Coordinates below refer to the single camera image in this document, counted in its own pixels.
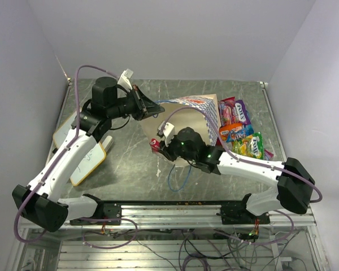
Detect red REAL chips bag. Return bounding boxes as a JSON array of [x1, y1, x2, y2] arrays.
[[218, 97, 235, 106]]

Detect red pink candy packet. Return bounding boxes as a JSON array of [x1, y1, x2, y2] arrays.
[[149, 138, 160, 152]]

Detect blue checkered paper bag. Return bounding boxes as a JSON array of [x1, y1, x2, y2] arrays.
[[140, 94, 220, 159]]

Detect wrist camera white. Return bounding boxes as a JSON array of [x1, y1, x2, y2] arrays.
[[157, 121, 175, 147], [118, 69, 133, 90]]

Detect loose wires under table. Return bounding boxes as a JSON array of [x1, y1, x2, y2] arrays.
[[64, 217, 297, 271]]

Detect purple Foxs candy bag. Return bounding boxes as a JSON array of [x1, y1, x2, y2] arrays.
[[218, 99, 251, 126], [264, 149, 274, 161]]

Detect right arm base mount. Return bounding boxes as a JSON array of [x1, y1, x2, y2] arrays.
[[216, 193, 270, 225]]

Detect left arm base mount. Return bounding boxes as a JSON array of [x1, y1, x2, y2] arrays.
[[69, 203, 122, 226]]

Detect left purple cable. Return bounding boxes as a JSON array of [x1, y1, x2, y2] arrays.
[[13, 64, 122, 244]]

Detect aluminium frame rail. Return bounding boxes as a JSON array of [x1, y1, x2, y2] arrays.
[[19, 204, 317, 229]]

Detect white whiteboard marker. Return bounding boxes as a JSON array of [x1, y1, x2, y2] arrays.
[[102, 135, 114, 152]]

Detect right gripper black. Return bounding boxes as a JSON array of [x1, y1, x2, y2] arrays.
[[158, 133, 197, 163]]

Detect green orange Foxs candy bag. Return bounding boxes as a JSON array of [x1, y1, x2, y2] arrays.
[[219, 123, 242, 142]]

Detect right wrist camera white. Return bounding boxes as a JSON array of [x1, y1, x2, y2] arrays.
[[157, 121, 175, 147]]

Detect small yellow-framed whiteboard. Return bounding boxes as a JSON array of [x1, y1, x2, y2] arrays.
[[52, 112, 107, 186]]

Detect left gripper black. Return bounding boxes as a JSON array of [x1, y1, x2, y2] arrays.
[[107, 85, 165, 121]]

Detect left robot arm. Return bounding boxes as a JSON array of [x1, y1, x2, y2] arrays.
[[12, 77, 164, 232]]

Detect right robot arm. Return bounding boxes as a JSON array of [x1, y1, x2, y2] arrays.
[[158, 128, 315, 224]]

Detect green yellow Foxs candy bag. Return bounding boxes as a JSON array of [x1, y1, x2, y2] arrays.
[[232, 132, 264, 160]]

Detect small blue snack packet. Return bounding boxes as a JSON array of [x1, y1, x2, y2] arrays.
[[231, 124, 254, 142]]

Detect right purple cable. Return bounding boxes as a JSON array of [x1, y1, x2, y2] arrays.
[[158, 106, 323, 246]]

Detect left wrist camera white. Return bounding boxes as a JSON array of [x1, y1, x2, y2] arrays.
[[118, 69, 133, 90]]

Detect purple cable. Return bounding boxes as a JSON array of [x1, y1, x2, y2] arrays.
[[158, 106, 323, 246], [13, 64, 122, 244]]

